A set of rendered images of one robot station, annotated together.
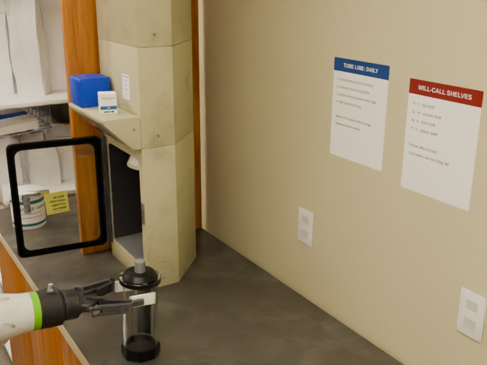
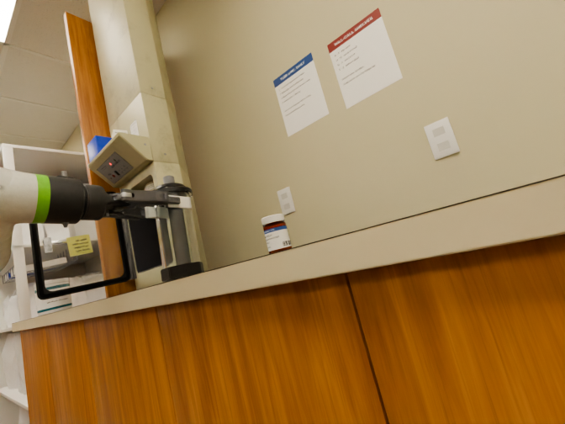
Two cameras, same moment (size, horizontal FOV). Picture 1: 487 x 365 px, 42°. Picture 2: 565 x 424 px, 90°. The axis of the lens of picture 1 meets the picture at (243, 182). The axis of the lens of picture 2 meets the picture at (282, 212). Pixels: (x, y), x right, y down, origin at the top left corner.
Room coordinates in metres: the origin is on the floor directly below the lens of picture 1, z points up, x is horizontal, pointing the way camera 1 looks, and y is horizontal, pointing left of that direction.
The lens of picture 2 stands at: (0.69, 0.27, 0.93)
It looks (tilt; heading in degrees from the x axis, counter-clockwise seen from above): 9 degrees up; 339
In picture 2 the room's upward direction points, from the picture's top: 14 degrees counter-clockwise
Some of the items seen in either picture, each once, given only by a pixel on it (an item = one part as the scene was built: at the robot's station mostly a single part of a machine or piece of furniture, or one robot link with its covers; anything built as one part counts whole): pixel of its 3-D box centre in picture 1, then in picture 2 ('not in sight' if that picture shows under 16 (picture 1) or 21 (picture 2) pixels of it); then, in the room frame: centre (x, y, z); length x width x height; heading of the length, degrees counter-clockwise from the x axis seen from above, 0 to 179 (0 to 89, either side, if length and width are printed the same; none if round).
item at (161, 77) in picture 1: (158, 158); (166, 194); (2.02, 0.28, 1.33); 0.32 x 0.25 x 0.77; 33
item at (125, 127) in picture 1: (103, 124); (118, 162); (1.92, 0.44, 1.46); 0.32 x 0.11 x 0.10; 33
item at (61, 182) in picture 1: (59, 197); (81, 240); (2.01, 0.62, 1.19); 0.30 x 0.01 x 0.40; 115
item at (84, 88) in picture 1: (90, 90); (105, 151); (2.01, 0.49, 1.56); 0.10 x 0.10 x 0.09; 33
